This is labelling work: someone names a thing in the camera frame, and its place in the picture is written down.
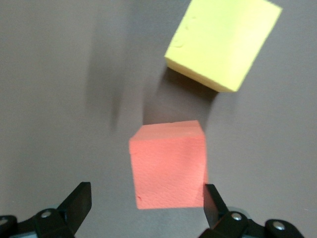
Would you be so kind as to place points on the brown table cover sheet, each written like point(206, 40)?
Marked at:
point(49, 99)

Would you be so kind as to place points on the orange foam cube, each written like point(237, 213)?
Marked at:
point(168, 168)

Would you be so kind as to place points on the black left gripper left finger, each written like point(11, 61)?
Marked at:
point(76, 200)

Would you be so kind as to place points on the yellow foam cube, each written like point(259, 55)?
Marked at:
point(223, 44)

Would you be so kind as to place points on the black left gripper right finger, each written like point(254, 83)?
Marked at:
point(213, 205)

